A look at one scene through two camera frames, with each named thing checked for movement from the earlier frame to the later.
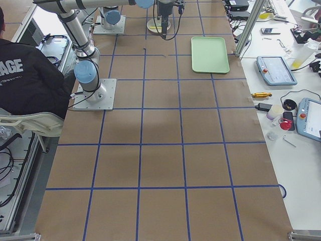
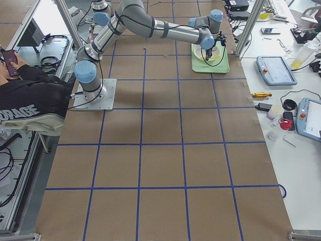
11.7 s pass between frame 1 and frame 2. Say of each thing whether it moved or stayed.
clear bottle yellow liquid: stayed
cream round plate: moved
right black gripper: moved
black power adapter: stayed
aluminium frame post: stayed
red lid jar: stayed
